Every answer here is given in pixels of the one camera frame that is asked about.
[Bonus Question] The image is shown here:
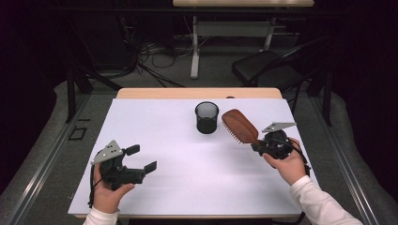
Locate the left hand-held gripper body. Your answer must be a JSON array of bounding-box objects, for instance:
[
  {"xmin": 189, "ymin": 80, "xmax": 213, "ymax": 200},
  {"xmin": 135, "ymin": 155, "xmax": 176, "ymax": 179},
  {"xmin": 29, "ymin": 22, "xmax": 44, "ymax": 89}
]
[{"xmin": 90, "ymin": 140, "xmax": 146, "ymax": 191}]

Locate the brown wooden hairbrush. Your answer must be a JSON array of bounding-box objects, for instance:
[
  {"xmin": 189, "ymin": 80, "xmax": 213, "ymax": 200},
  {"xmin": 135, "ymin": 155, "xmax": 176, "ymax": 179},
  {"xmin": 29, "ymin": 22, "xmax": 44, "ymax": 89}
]
[{"xmin": 221, "ymin": 108, "xmax": 260, "ymax": 146}]

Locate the white metal desk frame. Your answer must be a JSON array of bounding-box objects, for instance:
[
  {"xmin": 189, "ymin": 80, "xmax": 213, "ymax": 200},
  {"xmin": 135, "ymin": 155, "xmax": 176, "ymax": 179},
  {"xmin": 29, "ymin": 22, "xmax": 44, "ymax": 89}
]
[{"xmin": 172, "ymin": 0, "xmax": 314, "ymax": 80}]

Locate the black folding chair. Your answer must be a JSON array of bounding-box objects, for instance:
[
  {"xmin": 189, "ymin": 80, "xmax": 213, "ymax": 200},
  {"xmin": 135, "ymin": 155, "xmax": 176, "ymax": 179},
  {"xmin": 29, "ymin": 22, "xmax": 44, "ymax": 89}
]
[{"xmin": 232, "ymin": 36, "xmax": 332, "ymax": 113}]

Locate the person's right hand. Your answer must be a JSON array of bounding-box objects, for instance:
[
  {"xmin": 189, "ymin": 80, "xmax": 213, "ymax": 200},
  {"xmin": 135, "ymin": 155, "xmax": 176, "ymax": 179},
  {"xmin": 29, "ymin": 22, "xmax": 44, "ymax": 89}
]
[{"xmin": 262, "ymin": 137, "xmax": 308, "ymax": 186}]

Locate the person's left hand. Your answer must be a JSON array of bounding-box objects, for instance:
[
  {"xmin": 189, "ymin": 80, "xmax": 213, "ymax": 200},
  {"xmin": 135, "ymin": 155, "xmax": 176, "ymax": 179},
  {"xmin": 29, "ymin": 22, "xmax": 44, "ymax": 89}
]
[{"xmin": 92, "ymin": 162, "xmax": 136, "ymax": 215}]

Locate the white table sheet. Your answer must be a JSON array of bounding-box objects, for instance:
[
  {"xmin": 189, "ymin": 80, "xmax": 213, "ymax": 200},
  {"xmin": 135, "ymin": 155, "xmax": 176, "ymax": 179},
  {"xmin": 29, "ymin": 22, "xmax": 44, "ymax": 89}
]
[{"xmin": 68, "ymin": 97, "xmax": 320, "ymax": 217}]

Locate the metal floor rail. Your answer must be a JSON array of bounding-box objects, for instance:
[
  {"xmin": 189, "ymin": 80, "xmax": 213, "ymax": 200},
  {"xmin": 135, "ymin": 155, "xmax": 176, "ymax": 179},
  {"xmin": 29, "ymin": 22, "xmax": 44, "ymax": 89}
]
[
  {"xmin": 6, "ymin": 93, "xmax": 92, "ymax": 225},
  {"xmin": 308, "ymin": 93, "xmax": 380, "ymax": 225}
]

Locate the bundle of floor cables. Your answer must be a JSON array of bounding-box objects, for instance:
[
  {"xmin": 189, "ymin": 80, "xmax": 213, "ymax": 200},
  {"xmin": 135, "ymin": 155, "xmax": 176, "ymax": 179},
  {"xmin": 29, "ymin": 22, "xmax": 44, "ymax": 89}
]
[{"xmin": 123, "ymin": 18, "xmax": 209, "ymax": 88}]

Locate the black mesh pen holder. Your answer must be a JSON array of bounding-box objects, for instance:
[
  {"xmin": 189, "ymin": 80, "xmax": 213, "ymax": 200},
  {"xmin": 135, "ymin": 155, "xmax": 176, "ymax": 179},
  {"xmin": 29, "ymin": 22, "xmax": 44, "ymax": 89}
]
[{"xmin": 194, "ymin": 100, "xmax": 220, "ymax": 135}]

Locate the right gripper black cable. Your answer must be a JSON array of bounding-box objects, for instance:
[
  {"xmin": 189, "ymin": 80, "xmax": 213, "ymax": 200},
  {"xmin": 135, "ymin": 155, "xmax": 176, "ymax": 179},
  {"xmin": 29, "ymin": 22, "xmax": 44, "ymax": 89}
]
[{"xmin": 276, "ymin": 137, "xmax": 312, "ymax": 178}]

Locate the black metal stand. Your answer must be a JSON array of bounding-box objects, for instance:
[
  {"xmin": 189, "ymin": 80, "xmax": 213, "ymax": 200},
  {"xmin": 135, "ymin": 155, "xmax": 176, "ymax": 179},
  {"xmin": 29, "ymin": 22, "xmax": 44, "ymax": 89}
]
[{"xmin": 64, "ymin": 12, "xmax": 124, "ymax": 124}]

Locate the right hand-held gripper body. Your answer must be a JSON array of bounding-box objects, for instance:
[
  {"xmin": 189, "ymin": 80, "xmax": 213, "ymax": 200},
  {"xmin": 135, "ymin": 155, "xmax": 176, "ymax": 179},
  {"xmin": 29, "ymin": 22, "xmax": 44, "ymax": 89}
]
[{"xmin": 262, "ymin": 121, "xmax": 297, "ymax": 160}]

